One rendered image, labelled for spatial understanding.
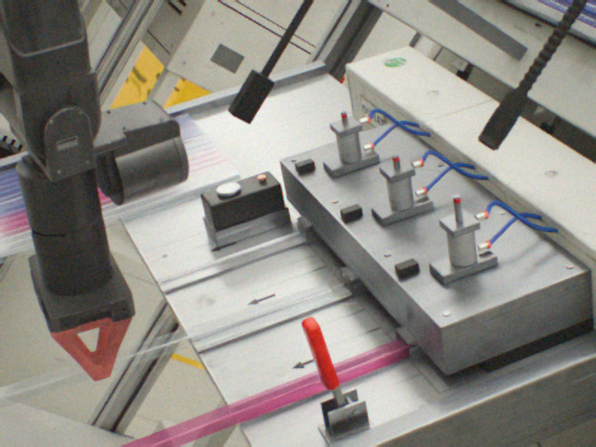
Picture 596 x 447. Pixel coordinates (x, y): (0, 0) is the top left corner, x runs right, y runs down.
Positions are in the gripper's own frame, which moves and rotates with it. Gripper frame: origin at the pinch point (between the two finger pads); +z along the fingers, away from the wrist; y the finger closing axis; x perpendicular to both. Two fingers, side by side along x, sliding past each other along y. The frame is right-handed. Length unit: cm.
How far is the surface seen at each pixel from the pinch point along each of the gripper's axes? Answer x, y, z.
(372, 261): -23.6, -4.8, -5.7
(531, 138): -43.0, 1.5, -9.4
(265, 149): -27.1, 31.5, 0.8
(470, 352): -26.0, -17.1, -3.5
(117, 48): -29, 119, 19
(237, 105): -18.1, 10.4, -15.4
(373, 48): -152, 277, 102
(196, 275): -12.1, 10.9, 1.1
